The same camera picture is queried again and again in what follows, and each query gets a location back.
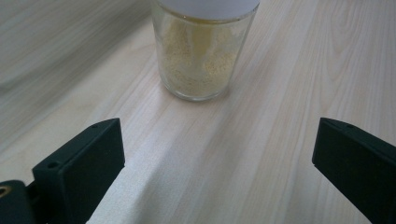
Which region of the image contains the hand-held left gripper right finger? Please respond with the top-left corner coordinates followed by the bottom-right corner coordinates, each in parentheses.
top-left (311, 117), bottom-right (396, 224)

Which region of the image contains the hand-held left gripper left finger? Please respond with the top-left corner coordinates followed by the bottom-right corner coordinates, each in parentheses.
top-left (32, 118), bottom-right (126, 224)

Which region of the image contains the glass seasoning jar white lid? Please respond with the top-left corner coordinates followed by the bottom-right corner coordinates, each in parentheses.
top-left (150, 0), bottom-right (261, 102)

